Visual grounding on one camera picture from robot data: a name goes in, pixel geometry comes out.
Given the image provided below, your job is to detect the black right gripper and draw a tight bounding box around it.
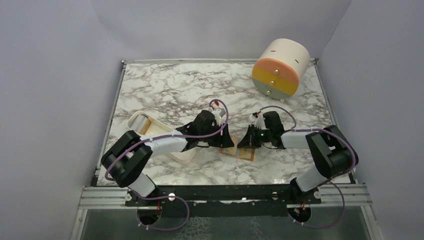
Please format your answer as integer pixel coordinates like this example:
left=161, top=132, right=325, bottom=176
left=237, top=124, right=272, bottom=149

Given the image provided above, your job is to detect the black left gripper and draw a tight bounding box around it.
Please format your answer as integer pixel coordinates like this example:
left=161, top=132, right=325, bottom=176
left=198, top=122, right=234, bottom=149

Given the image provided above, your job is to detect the yellow leather card holder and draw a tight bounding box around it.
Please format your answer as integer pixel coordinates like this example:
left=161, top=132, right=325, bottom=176
left=219, top=135, right=255, bottom=162

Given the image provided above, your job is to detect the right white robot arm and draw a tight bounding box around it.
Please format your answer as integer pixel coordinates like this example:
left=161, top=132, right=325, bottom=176
left=237, top=111, right=358, bottom=204

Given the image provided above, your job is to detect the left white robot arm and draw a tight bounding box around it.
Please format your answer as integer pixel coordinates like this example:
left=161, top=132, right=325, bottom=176
left=101, top=109, right=234, bottom=206

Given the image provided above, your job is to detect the cylindrical pastel drawer box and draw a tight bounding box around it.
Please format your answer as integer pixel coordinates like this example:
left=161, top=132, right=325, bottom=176
left=251, top=38, right=310, bottom=100

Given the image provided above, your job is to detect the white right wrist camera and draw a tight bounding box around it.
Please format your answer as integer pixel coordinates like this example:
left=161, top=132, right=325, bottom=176
left=252, top=113, right=266, bottom=130

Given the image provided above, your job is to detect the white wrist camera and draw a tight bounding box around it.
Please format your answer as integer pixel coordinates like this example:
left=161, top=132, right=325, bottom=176
left=252, top=113, right=266, bottom=130
left=212, top=108, right=226, bottom=122

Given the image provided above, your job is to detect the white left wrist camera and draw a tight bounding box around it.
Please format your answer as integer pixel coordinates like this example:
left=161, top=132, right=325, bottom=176
left=212, top=108, right=226, bottom=122

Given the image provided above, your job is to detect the black metal base rail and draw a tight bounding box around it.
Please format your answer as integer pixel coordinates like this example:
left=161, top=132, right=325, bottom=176
left=91, top=177, right=322, bottom=220

